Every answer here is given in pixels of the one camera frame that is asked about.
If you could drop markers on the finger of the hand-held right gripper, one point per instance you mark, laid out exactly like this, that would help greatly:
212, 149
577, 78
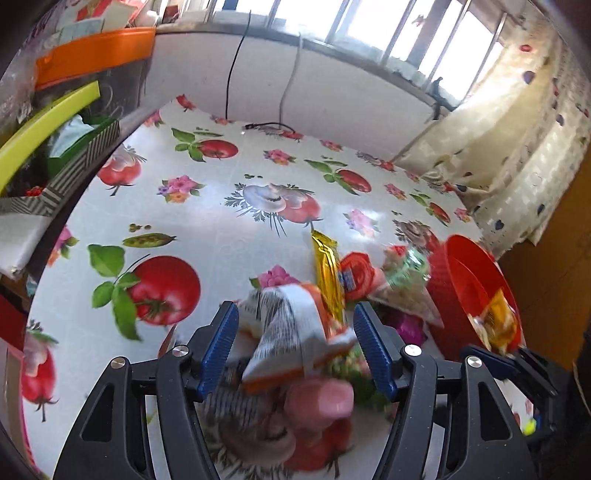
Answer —
538, 369
494, 359

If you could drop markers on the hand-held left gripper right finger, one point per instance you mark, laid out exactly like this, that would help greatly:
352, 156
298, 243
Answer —
376, 355

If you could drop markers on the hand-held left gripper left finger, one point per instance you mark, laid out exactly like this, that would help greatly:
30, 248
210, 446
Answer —
219, 350

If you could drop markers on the purple snack packet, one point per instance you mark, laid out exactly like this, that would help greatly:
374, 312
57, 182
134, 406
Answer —
408, 330

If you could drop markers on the orange and white snack packet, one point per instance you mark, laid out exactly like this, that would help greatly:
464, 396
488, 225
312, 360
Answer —
286, 332

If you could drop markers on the pink jelly cup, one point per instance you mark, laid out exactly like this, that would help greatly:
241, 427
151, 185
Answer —
355, 277
318, 399

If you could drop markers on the green and white snack packet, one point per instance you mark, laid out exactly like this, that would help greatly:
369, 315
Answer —
406, 281

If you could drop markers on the red bowl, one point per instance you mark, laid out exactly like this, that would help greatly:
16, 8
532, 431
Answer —
450, 286

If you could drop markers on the yellow chips bag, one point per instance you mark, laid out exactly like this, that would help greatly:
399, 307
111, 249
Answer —
498, 323

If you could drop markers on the wooden cabinet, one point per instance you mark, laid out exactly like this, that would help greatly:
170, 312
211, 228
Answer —
545, 286

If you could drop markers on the gold snack bar wrapper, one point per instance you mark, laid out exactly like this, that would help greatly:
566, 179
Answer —
328, 272

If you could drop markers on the fruit print tablecloth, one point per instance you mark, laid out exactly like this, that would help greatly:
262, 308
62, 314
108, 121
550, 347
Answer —
221, 230

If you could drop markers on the cream heart print curtain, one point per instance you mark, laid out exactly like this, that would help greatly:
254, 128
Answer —
531, 138

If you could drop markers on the white box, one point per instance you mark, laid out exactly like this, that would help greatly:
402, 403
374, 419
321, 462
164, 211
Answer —
18, 240

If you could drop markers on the striped cardboard box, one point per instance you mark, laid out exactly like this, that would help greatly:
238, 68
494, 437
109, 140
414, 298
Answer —
78, 166

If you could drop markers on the black hook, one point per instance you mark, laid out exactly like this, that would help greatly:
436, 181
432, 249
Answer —
436, 87

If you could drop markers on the orange lidded storage bin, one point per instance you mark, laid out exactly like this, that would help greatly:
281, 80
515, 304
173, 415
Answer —
92, 50

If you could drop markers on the window with metal bars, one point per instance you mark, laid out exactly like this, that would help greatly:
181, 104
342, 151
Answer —
369, 23

